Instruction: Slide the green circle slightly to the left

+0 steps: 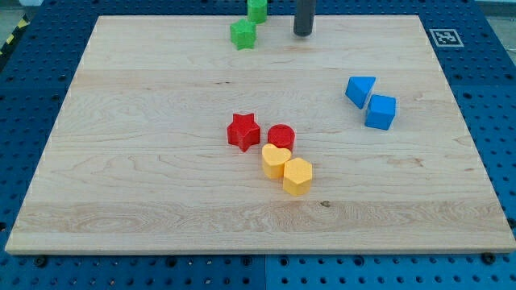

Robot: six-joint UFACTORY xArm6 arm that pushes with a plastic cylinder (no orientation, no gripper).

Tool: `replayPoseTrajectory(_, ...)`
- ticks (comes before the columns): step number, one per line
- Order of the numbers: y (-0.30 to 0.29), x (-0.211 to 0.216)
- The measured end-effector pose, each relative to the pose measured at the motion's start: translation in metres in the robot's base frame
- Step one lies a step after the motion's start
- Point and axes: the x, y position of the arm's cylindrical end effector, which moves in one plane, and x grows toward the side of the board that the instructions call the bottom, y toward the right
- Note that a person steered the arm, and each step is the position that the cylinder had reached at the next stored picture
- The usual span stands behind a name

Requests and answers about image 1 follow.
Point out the yellow heart block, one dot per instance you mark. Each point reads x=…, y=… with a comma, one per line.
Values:
x=274, y=159

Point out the red star block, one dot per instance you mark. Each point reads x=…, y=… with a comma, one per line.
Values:
x=243, y=132

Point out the red cylinder block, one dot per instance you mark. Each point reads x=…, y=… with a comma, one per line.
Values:
x=281, y=136

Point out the yellow hexagon block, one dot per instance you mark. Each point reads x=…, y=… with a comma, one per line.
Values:
x=297, y=178

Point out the light wooden board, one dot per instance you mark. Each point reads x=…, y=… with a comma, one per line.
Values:
x=138, y=161

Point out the green star block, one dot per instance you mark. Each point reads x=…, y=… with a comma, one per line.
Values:
x=243, y=34

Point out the blue triangle block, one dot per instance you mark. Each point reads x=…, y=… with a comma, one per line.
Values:
x=359, y=89

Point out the blue cube block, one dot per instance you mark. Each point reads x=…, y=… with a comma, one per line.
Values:
x=381, y=112

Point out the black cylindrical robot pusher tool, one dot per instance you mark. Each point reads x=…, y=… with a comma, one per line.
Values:
x=304, y=17

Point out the green cylinder block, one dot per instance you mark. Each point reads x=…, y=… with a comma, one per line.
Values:
x=257, y=10

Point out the white fiducial marker tag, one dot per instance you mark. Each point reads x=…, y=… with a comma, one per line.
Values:
x=446, y=38

